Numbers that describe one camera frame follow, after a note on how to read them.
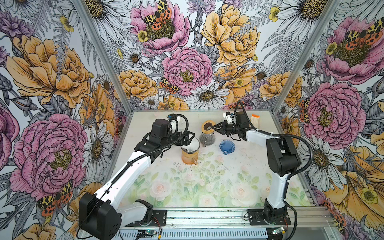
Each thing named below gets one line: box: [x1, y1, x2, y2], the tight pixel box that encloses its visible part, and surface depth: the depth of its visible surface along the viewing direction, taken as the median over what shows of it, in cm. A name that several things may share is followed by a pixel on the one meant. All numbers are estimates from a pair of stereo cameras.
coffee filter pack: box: [250, 114, 260, 129], surface depth 104 cm
